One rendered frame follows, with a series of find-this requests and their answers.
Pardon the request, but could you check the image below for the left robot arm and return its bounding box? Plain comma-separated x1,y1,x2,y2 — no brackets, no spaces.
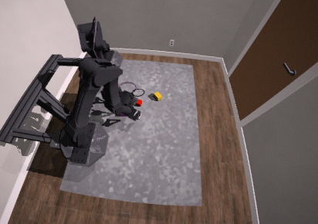
77,22,114,61

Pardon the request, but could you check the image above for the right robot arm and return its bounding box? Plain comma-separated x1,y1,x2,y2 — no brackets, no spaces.
64,58,138,164

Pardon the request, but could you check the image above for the red cube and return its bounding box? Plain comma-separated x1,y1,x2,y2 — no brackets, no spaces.
136,100,142,107

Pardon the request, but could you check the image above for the yellow block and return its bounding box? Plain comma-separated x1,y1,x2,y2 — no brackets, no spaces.
154,91,162,101

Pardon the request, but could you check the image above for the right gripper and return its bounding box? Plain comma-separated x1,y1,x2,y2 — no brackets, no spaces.
124,98,140,120

